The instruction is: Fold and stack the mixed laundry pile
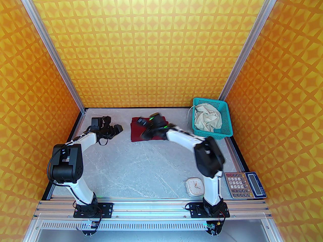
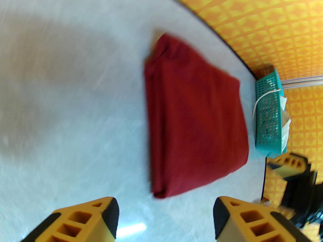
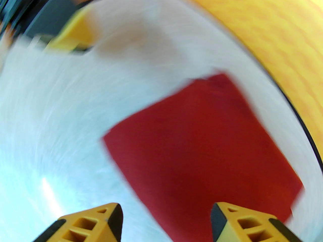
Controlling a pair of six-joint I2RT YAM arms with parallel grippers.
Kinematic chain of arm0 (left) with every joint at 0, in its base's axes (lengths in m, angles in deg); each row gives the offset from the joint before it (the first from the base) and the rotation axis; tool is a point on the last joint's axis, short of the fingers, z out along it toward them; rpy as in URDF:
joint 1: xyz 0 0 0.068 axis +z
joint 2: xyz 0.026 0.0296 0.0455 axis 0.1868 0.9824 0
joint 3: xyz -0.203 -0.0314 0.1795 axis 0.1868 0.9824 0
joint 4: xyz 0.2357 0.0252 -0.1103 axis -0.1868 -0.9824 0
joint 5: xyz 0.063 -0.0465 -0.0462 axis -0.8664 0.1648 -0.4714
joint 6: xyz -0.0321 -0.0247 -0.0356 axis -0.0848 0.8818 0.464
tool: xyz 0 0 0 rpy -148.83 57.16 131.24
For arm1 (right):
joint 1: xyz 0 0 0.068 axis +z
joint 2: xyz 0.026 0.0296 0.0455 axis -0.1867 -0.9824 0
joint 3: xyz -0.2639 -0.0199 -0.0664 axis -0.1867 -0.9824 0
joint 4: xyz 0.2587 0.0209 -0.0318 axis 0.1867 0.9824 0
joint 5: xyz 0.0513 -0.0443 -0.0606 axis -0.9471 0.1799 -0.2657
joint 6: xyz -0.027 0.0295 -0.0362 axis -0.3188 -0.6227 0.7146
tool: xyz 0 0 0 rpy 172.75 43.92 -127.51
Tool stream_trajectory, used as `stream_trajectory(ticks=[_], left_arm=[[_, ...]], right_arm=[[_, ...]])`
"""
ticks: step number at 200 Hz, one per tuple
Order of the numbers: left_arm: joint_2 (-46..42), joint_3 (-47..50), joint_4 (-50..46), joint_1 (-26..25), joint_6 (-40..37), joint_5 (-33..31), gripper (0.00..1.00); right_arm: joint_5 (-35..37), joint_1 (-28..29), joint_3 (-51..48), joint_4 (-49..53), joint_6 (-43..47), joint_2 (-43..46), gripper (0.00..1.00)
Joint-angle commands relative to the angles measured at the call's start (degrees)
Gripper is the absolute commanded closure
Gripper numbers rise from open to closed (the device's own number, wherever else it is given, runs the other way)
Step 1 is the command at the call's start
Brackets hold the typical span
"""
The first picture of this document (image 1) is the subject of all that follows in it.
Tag dark red shirt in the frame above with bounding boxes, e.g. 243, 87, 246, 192
130, 116, 169, 142

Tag cream drawstring shorts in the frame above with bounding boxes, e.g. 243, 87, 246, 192
188, 104, 223, 133

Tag teal plastic basket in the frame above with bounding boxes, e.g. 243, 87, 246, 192
192, 98, 234, 138

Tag white square clock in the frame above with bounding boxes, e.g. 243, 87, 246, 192
185, 177, 204, 196

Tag small circuit board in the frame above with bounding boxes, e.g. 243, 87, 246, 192
206, 221, 222, 236
82, 221, 100, 236

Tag grey desk calculator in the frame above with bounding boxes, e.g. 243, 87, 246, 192
225, 172, 266, 199

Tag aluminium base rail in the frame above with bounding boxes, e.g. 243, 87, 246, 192
34, 199, 274, 220

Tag white slotted cable duct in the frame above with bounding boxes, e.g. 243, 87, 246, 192
40, 220, 264, 231

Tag aluminium frame post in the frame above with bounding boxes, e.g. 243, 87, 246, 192
218, 0, 285, 101
12, 0, 87, 114

